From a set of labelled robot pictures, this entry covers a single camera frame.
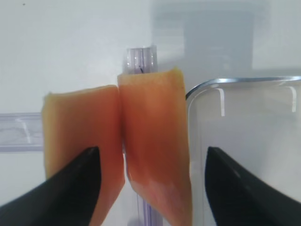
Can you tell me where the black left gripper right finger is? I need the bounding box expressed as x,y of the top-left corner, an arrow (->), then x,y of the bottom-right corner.
205,147 -> 301,226

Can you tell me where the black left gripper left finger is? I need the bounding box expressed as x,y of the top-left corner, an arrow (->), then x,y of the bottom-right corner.
0,146 -> 102,226

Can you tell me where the orange cheese slice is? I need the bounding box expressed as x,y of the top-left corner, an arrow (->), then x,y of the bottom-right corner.
42,85 -> 125,226
118,68 -> 193,226

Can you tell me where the clear acrylic tomato holder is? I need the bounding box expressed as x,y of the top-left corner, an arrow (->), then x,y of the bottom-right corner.
0,113 -> 43,153

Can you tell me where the clear acrylic cheese holder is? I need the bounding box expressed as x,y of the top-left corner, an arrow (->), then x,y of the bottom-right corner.
123,45 -> 164,226

